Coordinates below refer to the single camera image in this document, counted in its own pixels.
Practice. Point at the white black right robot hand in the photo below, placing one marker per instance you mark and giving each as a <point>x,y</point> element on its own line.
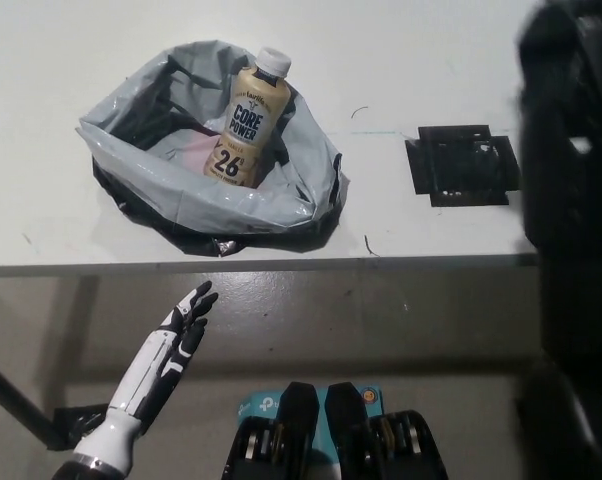
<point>576,65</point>

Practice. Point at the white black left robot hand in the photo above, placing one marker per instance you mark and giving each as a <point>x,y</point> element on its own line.
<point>151,370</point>

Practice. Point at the beige protein shake bottle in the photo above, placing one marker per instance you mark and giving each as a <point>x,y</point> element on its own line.
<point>246,125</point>

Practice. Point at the grey black plastic bag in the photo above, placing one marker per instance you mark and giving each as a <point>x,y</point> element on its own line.
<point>206,210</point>

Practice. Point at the teal network device box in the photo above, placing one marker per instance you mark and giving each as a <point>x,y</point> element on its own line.
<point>256,406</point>

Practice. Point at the black table leg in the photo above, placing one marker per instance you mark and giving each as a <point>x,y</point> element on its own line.
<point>16,400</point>

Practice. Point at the black tape square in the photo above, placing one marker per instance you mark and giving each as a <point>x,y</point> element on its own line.
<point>461,165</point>

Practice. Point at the pink flat item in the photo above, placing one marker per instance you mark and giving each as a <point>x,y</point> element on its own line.
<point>198,152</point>

